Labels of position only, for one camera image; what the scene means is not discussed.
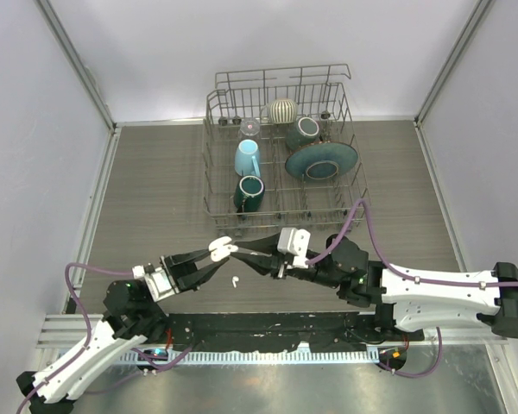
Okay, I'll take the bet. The light blue mug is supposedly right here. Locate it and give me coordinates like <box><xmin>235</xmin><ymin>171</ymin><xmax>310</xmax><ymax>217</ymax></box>
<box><xmin>235</xmin><ymin>139</ymin><xmax>261</xmax><ymax>178</ymax></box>

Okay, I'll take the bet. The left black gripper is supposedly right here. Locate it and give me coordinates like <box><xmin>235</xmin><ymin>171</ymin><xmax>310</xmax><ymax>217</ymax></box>
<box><xmin>161</xmin><ymin>245</ymin><xmax>226</xmax><ymax>293</ymax></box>

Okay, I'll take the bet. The white cable duct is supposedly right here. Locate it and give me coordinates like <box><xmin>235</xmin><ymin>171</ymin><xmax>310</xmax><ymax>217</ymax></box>
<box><xmin>111</xmin><ymin>348</ymin><xmax>380</xmax><ymax>366</ymax></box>

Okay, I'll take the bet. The dark teal bowl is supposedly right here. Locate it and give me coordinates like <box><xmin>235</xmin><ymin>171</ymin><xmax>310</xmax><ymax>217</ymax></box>
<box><xmin>285</xmin><ymin>116</ymin><xmax>320</xmax><ymax>151</ymax></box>

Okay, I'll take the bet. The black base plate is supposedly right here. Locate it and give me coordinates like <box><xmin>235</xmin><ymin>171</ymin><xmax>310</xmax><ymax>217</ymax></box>
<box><xmin>157</xmin><ymin>312</ymin><xmax>425</xmax><ymax>354</ymax></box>

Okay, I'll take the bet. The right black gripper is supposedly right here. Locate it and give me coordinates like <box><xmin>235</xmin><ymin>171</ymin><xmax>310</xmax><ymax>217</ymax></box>
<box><xmin>231</xmin><ymin>232</ymin><xmax>340</xmax><ymax>289</ymax></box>

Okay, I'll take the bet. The dark green mug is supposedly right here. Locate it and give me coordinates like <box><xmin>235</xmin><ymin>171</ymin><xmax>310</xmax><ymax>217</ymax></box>
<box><xmin>233</xmin><ymin>175</ymin><xmax>265</xmax><ymax>214</ymax></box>

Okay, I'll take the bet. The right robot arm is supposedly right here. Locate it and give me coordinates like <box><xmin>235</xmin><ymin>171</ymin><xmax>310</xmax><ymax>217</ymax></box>
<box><xmin>230</xmin><ymin>229</ymin><xmax>518</xmax><ymax>341</ymax></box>

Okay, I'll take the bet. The grey wire dish rack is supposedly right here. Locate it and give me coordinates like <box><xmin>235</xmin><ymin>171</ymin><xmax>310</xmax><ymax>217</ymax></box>
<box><xmin>202</xmin><ymin>63</ymin><xmax>370</xmax><ymax>237</ymax></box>

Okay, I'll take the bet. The clear glass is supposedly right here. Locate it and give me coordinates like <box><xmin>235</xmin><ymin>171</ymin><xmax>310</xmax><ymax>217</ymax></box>
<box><xmin>238</xmin><ymin>118</ymin><xmax>261</xmax><ymax>140</ymax></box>

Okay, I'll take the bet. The teal ceramic plate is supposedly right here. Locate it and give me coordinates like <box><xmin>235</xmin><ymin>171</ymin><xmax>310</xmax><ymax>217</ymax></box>
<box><xmin>285</xmin><ymin>141</ymin><xmax>359</xmax><ymax>182</ymax></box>

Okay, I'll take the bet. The striped ceramic cup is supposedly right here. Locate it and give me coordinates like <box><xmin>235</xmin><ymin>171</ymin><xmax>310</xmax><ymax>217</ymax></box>
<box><xmin>260</xmin><ymin>98</ymin><xmax>298</xmax><ymax>125</ymax></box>

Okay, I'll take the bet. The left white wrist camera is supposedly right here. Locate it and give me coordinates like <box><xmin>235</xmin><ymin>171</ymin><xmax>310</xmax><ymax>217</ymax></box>
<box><xmin>131</xmin><ymin>264</ymin><xmax>177</xmax><ymax>303</ymax></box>

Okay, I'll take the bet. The white square charging case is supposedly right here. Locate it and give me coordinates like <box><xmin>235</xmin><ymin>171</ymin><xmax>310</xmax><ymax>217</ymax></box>
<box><xmin>208</xmin><ymin>236</ymin><xmax>238</xmax><ymax>262</ymax></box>

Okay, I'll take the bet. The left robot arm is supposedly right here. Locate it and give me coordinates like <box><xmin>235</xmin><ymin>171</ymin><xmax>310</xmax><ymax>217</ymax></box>
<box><xmin>16</xmin><ymin>237</ymin><xmax>238</xmax><ymax>413</ymax></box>

